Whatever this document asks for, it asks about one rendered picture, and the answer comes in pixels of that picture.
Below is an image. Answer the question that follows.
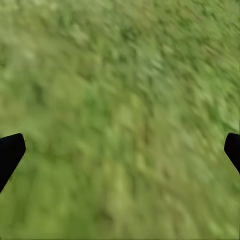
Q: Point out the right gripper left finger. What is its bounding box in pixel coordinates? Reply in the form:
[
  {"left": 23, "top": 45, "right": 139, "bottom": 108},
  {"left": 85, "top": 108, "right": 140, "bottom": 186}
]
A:
[{"left": 0, "top": 133, "right": 26, "bottom": 193}]

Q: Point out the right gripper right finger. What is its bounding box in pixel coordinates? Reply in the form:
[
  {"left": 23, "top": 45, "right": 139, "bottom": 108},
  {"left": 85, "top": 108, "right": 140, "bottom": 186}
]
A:
[{"left": 224, "top": 133, "right": 240, "bottom": 173}]

